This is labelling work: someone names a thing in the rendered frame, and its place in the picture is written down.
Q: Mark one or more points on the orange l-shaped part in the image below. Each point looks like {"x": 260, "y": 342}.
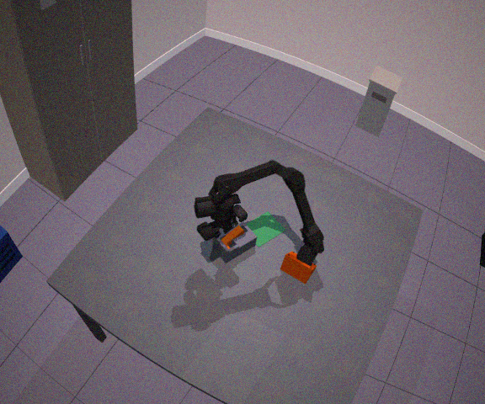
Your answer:
{"x": 227, "y": 240}

